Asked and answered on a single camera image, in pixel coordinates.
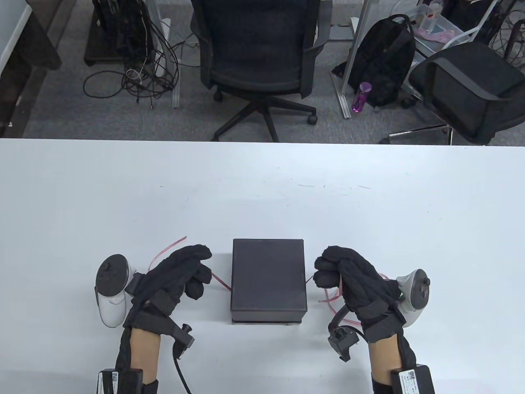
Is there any person's right hand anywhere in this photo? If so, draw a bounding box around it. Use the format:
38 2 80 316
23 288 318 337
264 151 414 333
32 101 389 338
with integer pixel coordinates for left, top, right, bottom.
313 245 404 343

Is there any person's left hand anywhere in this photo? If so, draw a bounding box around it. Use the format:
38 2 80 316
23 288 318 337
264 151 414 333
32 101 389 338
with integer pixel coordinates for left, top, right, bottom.
122 244 213 336

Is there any pink bow ribbon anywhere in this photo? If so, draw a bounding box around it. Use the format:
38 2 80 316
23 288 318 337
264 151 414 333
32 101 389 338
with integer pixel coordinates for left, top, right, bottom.
148 236 394 329

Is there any black gift box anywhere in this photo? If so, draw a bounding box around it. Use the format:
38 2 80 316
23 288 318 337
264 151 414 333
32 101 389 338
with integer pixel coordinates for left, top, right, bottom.
231 239 308 318

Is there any person's right forearm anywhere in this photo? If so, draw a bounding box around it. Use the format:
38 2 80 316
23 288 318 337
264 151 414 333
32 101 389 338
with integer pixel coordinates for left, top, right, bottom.
367 332 419 394

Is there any person's left forearm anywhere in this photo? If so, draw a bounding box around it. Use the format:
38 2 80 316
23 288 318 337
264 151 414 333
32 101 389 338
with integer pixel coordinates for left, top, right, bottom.
115 326 162 394

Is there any grey left hand controller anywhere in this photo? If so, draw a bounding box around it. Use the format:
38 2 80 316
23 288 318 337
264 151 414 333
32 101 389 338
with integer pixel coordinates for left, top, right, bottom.
94 254 138 328

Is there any grey hand controller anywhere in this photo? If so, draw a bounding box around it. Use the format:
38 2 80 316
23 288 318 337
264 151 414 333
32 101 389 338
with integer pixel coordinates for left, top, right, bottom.
396 269 431 328
94 254 138 328

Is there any grey right hand controller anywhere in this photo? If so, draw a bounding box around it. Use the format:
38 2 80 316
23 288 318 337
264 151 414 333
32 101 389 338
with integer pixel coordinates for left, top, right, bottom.
396 269 431 328

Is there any black left wrist pack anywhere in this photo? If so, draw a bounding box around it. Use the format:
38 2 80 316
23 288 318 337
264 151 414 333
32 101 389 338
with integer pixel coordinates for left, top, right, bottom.
98 369 144 394

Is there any black wrist pack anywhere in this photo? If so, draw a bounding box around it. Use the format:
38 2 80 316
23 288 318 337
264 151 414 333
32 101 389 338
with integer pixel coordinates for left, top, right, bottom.
390 365 435 394
98 369 144 394

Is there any black right wrist pack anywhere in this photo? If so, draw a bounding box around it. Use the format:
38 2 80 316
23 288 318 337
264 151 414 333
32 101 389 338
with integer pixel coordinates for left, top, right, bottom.
390 365 435 394

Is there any purple water bottle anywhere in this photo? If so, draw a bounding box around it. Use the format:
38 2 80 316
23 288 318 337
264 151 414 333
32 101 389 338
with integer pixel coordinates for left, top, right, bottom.
351 81 373 114

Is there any black chair with grey armrest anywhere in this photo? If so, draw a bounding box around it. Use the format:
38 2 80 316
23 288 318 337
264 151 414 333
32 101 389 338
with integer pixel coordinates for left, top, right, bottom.
379 41 525 145

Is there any black backpack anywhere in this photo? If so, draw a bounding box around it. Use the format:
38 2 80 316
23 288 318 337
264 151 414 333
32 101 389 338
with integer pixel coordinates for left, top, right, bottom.
331 14 417 108

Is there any white power strip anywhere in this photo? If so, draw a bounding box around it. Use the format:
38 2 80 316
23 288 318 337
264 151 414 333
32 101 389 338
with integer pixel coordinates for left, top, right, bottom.
156 18 171 76

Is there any black mesh office chair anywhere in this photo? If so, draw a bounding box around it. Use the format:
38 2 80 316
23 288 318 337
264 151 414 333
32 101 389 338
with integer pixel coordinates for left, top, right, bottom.
191 0 333 143

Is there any pink cloth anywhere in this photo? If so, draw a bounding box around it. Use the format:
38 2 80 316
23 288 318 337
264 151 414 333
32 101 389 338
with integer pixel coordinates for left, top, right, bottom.
418 27 457 42

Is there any black computer tower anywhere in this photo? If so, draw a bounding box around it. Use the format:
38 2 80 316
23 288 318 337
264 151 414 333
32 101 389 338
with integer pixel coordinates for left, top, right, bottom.
92 0 154 62

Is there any clear plastic bin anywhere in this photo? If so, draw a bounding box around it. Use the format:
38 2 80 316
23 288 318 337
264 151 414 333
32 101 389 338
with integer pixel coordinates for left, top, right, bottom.
414 0 470 46

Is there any white desk with dark sides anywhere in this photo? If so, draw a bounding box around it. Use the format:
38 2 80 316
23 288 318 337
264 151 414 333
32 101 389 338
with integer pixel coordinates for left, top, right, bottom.
0 0 76 138

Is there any clear spray bottle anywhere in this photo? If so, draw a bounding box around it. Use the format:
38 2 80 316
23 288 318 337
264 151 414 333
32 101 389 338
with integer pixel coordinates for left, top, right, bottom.
426 0 444 32

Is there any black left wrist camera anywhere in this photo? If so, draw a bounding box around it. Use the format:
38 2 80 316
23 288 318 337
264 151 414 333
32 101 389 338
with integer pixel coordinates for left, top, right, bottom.
170 323 195 360

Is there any tangle of black cables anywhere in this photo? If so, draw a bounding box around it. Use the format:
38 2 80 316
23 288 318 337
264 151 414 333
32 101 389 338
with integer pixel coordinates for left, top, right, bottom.
83 12 181 109
488 0 525 68

